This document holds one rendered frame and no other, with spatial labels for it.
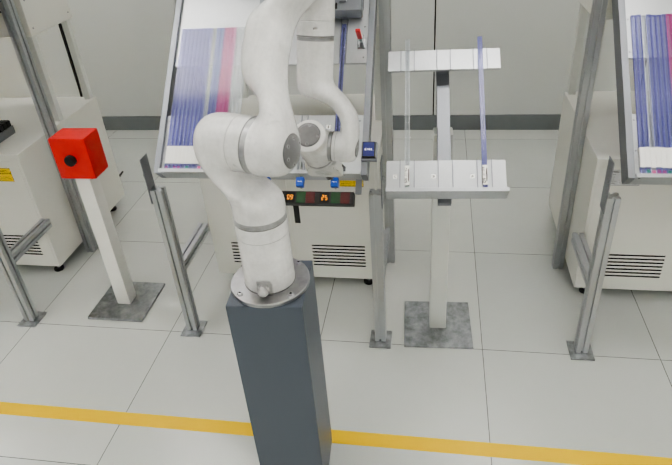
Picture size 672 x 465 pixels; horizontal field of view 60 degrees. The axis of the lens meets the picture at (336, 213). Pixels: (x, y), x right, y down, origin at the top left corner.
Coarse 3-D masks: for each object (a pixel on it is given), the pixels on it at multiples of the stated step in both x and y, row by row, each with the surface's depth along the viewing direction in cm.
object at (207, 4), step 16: (192, 0) 206; (208, 0) 205; (224, 0) 204; (240, 0) 203; (256, 0) 202; (368, 0) 195; (192, 16) 204; (208, 16) 203; (224, 16) 202; (240, 16) 201; (368, 16) 194; (336, 32) 194; (352, 32) 193; (336, 48) 193; (352, 48) 192; (176, 64) 201; (288, 64) 194; (336, 64) 192; (352, 64) 191
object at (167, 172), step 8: (160, 168) 190; (168, 168) 189; (176, 168) 189; (168, 176) 195; (176, 176) 194; (184, 176) 193; (192, 176) 193; (200, 176) 192; (288, 176) 186; (296, 176) 186; (304, 176) 185; (344, 176) 183; (352, 176) 182; (360, 176) 182
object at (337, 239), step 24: (360, 96) 265; (216, 192) 230; (216, 216) 236; (288, 216) 231; (312, 216) 229; (336, 216) 228; (360, 216) 226; (216, 240) 243; (312, 240) 235; (336, 240) 234; (360, 240) 232; (240, 264) 248; (336, 264) 240; (360, 264) 238
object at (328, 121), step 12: (168, 120) 196; (300, 120) 189; (324, 120) 187; (360, 120) 185; (168, 132) 195; (360, 132) 184; (360, 144) 184; (300, 156) 186; (360, 156) 183; (300, 168) 185; (348, 168) 182; (360, 168) 182
